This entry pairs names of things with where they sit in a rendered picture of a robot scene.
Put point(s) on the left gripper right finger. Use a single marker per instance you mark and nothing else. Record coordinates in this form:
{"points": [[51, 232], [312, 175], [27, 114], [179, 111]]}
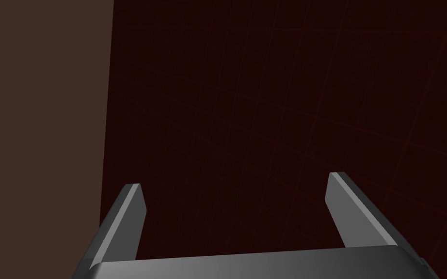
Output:
{"points": [[357, 217]]}

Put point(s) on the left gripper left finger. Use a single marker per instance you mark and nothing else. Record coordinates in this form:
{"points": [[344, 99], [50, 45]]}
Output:
{"points": [[124, 224]]}

